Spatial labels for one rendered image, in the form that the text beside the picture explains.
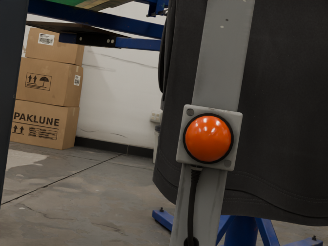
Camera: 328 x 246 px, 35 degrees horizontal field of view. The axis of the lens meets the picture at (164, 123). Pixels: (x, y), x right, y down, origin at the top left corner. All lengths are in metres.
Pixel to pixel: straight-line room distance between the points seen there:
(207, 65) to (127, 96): 5.04
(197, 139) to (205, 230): 0.09
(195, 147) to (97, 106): 5.16
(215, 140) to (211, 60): 0.08
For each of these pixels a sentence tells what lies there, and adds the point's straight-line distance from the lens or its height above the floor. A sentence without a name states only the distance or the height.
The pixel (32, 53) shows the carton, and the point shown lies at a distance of 5.32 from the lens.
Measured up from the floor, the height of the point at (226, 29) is 0.74.
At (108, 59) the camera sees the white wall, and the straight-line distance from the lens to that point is 5.55.
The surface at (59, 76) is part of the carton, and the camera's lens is 5.18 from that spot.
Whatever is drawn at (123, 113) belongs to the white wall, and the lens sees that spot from 5.50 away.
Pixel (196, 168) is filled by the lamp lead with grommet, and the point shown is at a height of 0.62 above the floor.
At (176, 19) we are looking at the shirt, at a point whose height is 0.79.
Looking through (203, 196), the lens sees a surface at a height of 0.60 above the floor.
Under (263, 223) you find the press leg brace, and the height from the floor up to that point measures 0.27.
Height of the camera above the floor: 0.68
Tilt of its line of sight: 3 degrees down
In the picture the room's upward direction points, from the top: 9 degrees clockwise
